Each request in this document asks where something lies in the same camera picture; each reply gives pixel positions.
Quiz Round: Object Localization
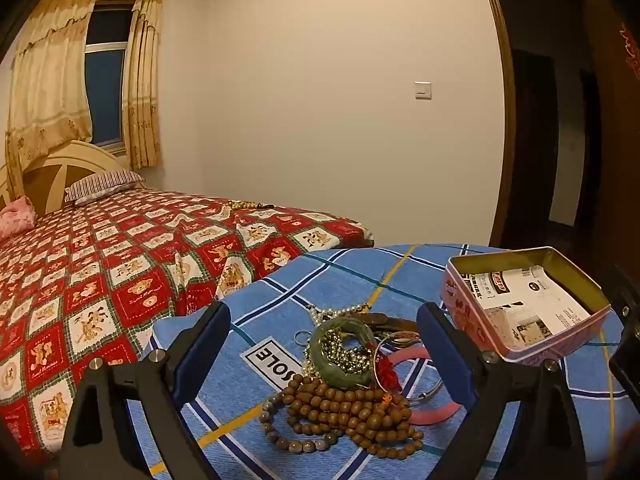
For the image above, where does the bead string with dark tassel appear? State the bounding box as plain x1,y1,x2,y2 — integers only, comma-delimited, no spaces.
220,200,275,213

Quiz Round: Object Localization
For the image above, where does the brown wooden bead necklace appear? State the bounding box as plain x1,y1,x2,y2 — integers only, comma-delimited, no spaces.
282,375,426,459

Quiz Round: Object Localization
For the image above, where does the striped pillow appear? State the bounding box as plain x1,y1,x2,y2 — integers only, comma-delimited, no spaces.
64,170,147,206

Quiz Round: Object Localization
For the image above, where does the window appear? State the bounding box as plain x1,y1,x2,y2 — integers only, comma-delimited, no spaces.
84,2,135,156

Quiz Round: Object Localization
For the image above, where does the narrow beige curtain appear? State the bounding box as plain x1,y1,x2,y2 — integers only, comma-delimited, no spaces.
126,0,163,171

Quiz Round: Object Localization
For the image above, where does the red bear-print blanket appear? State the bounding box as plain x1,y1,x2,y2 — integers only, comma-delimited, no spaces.
0,189,375,466

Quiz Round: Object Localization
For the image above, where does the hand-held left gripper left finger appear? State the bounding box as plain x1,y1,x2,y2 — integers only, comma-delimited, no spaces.
59,301,232,480

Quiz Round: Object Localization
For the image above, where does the white pearl necklace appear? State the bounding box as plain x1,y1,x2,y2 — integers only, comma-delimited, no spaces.
299,305,362,377

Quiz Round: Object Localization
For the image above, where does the printed paper sheet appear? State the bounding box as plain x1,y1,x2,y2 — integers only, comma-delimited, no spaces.
462,264,593,351

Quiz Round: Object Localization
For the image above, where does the brown wooden door frame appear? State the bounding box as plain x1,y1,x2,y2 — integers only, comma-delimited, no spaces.
475,0,518,250

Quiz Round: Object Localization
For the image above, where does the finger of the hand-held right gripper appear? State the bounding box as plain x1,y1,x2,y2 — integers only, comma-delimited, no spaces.
614,280,640,322

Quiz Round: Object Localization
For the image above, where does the pink tin box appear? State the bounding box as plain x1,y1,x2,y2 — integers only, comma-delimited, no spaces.
439,246,612,364

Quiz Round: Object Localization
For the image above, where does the dark wooden door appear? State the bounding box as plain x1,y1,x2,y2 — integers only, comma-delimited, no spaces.
582,0,640,261

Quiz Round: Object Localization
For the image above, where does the pink bangle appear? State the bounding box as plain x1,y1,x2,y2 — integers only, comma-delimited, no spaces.
387,347,463,426

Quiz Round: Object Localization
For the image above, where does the thin silver bangle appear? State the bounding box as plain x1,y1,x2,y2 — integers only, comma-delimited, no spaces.
372,332,445,403

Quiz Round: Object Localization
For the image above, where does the cream wooden headboard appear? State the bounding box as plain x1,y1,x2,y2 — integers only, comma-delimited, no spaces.
0,140,133,216

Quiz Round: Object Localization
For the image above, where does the pink floral pillow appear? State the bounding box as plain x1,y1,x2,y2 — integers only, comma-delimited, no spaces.
0,196,38,241

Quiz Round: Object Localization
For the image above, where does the green jade bangle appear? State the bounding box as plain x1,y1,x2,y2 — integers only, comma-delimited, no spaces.
309,316,382,388

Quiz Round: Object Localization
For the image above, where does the grey-brown bead bracelet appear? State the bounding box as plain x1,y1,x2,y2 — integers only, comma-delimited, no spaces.
257,391,341,453

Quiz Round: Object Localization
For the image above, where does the red tassel charm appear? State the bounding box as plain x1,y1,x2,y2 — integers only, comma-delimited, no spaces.
372,352,401,392

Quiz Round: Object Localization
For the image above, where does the wide beige curtain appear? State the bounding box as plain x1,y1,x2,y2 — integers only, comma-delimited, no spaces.
5,0,98,201

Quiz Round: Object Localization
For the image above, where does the blue plaid cloth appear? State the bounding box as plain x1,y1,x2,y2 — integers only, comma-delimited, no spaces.
135,244,640,480

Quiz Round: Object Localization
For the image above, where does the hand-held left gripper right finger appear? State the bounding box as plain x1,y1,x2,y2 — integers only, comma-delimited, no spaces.
416,302,587,480

